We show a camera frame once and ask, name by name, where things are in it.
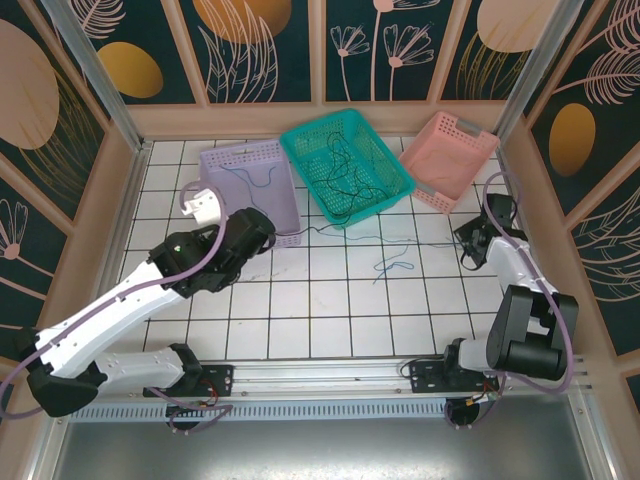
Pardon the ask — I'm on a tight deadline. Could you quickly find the purple perforated plastic basket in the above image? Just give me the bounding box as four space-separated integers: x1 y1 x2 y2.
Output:
198 139 305 250

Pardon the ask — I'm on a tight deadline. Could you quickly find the thin black cable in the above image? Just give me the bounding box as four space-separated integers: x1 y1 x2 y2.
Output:
298 130 387 237

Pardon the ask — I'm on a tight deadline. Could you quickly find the pink perforated plastic basket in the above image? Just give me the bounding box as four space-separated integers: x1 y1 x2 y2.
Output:
398 110 501 215

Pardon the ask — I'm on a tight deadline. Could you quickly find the teal perforated plastic basket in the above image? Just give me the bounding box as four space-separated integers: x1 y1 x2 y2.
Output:
278 108 417 231

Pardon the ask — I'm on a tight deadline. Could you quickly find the grey metal sheet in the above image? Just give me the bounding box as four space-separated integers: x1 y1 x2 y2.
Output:
49 422 609 480

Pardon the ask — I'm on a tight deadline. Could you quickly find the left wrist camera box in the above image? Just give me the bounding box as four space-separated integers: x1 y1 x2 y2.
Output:
180 188 225 227

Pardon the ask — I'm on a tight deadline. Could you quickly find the aluminium corner post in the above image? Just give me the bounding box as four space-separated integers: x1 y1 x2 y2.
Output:
493 0 572 147
38 0 151 154

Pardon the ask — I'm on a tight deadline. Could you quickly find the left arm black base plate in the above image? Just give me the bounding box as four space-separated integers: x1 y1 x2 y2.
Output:
143 363 236 400

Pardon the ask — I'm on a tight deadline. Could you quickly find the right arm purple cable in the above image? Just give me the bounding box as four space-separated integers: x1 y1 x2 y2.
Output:
443 171 575 432

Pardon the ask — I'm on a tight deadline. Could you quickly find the long aluminium mounting rail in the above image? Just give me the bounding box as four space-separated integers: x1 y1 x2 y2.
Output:
46 353 596 407

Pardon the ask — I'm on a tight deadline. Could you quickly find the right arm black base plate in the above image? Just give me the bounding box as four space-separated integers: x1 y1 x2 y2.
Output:
408 360 501 397

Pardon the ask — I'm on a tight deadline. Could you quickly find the grey slotted cable duct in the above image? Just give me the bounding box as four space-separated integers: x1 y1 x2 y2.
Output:
67 402 576 425

